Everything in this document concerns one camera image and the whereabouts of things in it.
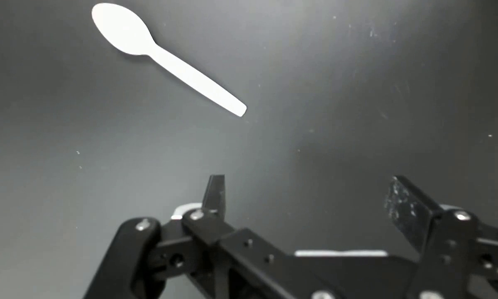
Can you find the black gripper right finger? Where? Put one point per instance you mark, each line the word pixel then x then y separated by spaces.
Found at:
pixel 454 250

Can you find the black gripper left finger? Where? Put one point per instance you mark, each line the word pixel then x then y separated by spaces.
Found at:
pixel 243 252

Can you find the white plastic spoon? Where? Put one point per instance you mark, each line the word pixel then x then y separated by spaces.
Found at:
pixel 122 28

